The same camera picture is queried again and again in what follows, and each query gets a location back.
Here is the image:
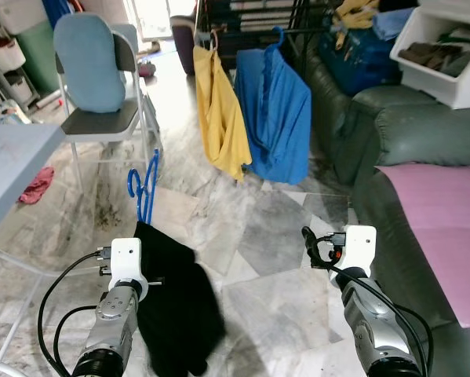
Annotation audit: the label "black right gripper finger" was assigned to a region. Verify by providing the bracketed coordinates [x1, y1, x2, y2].
[301, 225, 322, 265]

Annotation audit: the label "black garment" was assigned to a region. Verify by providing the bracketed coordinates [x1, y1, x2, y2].
[131, 221, 228, 377]

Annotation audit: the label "blue plastic clothes hanger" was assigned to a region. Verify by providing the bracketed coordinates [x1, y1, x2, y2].
[271, 26, 288, 49]
[126, 149, 161, 229]

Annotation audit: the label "blue t-shirt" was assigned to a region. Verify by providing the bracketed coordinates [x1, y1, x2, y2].
[235, 47, 313, 186]

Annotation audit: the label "grey upholstered sofa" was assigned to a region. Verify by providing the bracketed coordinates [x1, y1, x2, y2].
[304, 39, 470, 377]

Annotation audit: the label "yellow t-shirt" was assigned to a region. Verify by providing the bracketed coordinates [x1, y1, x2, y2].
[193, 46, 253, 182]

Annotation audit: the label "white plastic basket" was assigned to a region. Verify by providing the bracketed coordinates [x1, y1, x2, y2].
[389, 6, 470, 110]

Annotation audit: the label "brown folded clothes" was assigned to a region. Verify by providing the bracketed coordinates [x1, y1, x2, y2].
[397, 41, 470, 78]

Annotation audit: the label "black metal drying rack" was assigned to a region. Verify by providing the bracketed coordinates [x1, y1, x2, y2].
[195, 0, 341, 57]

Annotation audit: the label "light blue folded cloth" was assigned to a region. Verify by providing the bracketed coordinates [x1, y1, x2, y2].
[373, 8, 416, 42]

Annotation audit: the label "purple plastic bin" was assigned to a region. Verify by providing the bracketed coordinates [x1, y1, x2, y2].
[170, 16, 199, 76]

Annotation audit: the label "white folding chair grey seat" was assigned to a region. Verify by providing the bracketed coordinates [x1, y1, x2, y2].
[58, 31, 162, 193]

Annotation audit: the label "red cloth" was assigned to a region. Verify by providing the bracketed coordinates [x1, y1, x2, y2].
[19, 167, 55, 205]

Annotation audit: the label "pale blue cushion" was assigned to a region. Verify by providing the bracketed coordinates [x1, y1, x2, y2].
[53, 13, 128, 113]

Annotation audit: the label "green plastic bin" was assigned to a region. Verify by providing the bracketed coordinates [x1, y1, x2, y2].
[16, 20, 61, 97]

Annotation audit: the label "white shelf with bins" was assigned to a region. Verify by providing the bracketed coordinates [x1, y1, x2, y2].
[0, 0, 33, 111]

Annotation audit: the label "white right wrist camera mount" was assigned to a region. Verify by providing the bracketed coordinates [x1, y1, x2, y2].
[339, 225, 377, 281]

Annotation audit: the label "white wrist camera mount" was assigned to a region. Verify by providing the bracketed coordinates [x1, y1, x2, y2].
[109, 238, 150, 301]
[339, 225, 377, 281]

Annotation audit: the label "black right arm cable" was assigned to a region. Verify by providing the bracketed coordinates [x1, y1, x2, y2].
[309, 247, 435, 376]

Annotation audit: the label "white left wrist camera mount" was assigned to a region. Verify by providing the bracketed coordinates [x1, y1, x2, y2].
[109, 238, 150, 301]

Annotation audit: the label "black left camera cable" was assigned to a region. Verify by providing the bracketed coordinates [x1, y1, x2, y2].
[36, 247, 115, 375]

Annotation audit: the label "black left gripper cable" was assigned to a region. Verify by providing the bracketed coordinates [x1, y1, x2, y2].
[52, 305, 99, 375]

